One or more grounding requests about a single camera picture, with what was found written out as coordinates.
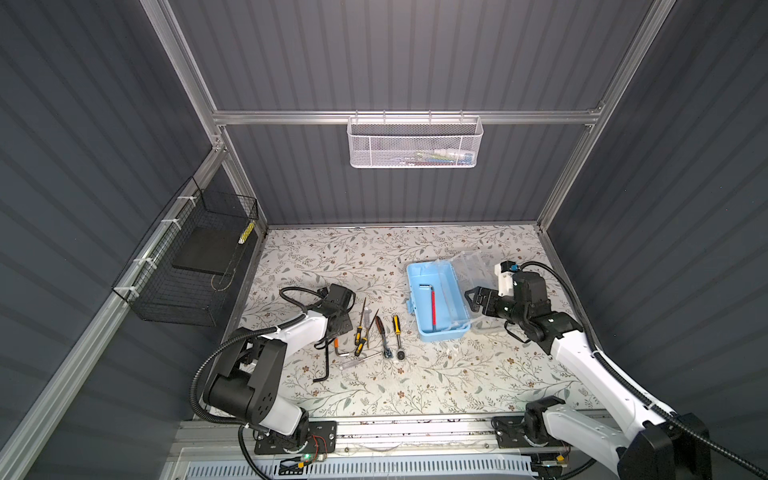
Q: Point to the items in white basket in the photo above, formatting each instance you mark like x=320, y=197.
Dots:
x=449, y=157

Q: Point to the white perforated front panel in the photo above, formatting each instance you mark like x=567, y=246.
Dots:
x=408, y=466

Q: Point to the black wire basket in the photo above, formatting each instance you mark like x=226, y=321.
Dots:
x=157, y=292

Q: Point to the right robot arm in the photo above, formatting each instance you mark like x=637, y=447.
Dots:
x=649, y=441

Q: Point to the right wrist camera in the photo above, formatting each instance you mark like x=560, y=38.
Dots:
x=505, y=272

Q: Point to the yellow black small screwdriver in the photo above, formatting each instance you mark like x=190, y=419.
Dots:
x=358, y=341

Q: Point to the light blue plastic toolbox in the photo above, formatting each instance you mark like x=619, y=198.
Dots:
x=451, y=278

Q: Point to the orange handled hex key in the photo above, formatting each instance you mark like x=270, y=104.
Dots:
x=337, y=349

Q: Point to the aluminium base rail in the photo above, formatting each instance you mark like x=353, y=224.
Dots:
x=423, y=432

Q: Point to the red handled hex key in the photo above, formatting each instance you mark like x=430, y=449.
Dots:
x=433, y=311

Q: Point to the white wire mesh basket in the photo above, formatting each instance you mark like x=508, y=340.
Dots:
x=376, y=142

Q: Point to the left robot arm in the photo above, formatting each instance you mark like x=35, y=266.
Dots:
x=238, y=384

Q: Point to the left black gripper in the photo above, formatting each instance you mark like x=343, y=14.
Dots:
x=347, y=325

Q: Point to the large black hex key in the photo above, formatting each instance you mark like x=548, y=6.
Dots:
x=326, y=372

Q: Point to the yellow green marker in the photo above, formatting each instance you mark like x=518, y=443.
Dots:
x=246, y=233

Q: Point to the black pad in basket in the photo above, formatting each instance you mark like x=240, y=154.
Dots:
x=210, y=251

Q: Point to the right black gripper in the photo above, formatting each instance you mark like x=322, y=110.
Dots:
x=481, y=292

